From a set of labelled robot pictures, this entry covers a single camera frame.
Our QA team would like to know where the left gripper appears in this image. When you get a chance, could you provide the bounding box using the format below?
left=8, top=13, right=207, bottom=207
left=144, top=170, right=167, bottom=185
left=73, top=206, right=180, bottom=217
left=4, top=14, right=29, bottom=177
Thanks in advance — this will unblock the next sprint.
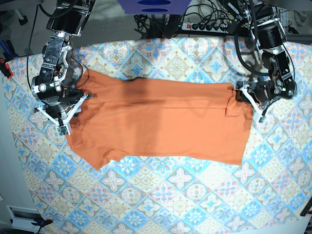
left=235, top=80, right=273, bottom=107

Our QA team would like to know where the red clamp left edge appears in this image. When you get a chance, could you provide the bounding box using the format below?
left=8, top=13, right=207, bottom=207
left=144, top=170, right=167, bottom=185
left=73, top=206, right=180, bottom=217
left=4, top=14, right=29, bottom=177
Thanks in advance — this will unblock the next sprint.
left=0, top=58, right=13, bottom=79

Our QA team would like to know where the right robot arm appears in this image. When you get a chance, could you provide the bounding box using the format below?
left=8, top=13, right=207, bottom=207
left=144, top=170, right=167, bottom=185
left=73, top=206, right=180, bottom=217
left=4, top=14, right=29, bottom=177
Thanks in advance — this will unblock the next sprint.
left=31, top=0, right=95, bottom=119

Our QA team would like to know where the blue clamp bottom left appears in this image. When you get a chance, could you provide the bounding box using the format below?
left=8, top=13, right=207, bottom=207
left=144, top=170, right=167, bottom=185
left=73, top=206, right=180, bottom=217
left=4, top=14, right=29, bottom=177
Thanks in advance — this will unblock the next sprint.
left=31, top=219, right=53, bottom=228

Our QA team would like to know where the patterned tile tablecloth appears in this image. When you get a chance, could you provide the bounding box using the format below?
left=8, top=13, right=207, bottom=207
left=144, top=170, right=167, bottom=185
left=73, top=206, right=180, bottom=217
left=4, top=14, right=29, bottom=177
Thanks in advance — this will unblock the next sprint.
left=0, top=42, right=312, bottom=234

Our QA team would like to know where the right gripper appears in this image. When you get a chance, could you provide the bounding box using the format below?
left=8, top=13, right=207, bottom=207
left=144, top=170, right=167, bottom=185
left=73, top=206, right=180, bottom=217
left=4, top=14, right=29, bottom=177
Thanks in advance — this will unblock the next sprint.
left=36, top=89, right=93, bottom=117

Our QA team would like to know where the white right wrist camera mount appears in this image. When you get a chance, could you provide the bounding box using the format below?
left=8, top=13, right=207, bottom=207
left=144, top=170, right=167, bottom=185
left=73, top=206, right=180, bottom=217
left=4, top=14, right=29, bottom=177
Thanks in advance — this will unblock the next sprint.
left=35, top=98, right=86, bottom=136

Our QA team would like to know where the black clamp right edge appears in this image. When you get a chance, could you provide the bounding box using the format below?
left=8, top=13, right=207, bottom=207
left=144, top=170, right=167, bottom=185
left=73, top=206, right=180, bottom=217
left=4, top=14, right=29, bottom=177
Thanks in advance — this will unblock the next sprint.
left=300, top=200, right=312, bottom=217

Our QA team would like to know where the white power strip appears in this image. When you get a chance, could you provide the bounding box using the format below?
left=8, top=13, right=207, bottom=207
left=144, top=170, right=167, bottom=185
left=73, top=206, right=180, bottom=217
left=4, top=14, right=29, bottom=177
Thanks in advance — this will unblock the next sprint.
left=180, top=22, right=227, bottom=33

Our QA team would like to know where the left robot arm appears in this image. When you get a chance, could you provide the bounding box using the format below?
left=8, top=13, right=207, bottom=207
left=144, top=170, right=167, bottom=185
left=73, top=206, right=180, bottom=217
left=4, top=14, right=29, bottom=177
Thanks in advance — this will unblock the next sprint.
left=234, top=0, right=297, bottom=110

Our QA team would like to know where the orange T-shirt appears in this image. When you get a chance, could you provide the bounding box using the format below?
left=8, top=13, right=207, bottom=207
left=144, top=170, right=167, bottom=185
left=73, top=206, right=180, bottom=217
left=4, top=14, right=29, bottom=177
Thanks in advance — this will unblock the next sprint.
left=67, top=70, right=254, bottom=169

